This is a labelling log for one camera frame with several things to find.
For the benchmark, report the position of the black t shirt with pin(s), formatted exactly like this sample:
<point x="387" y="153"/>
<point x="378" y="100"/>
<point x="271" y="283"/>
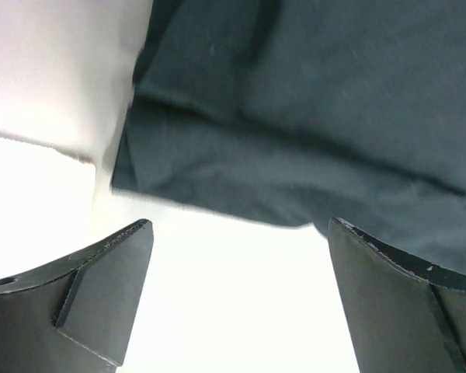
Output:
<point x="295" y="112"/>

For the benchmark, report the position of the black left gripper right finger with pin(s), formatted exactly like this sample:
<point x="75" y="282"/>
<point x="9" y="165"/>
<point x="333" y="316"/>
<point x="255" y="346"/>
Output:
<point x="404" y="314"/>

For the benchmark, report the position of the clear plastic bin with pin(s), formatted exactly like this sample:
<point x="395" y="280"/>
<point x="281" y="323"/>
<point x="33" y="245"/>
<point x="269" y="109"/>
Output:
<point x="45" y="204"/>

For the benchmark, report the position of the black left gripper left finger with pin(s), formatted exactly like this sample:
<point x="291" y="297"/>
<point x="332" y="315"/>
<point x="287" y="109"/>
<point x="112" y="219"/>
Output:
<point x="76" y="313"/>

